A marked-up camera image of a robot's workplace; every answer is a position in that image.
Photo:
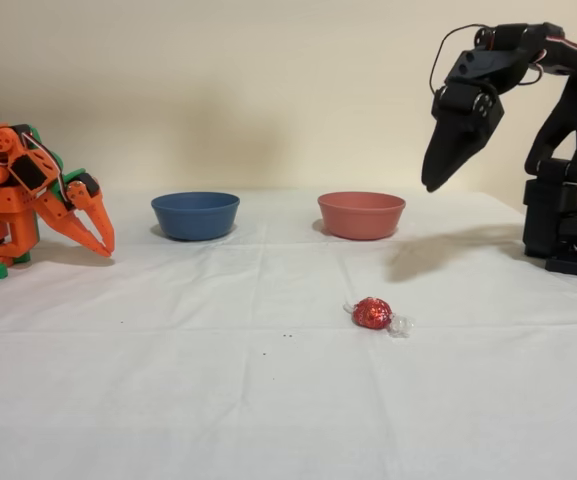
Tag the blue bowl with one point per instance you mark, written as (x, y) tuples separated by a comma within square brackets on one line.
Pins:
[(195, 220)]

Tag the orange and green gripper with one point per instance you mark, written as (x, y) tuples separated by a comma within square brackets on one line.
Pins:
[(84, 201)]

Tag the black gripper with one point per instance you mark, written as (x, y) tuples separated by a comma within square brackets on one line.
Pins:
[(460, 134)]

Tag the red bowl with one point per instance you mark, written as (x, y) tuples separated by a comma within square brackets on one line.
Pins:
[(360, 217)]

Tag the white tablecloth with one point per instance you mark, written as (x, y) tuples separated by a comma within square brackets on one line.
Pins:
[(268, 375)]

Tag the red candy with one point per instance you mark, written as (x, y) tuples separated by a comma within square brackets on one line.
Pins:
[(372, 314)]

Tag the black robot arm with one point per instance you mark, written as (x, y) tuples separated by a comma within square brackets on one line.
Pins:
[(573, 115)]

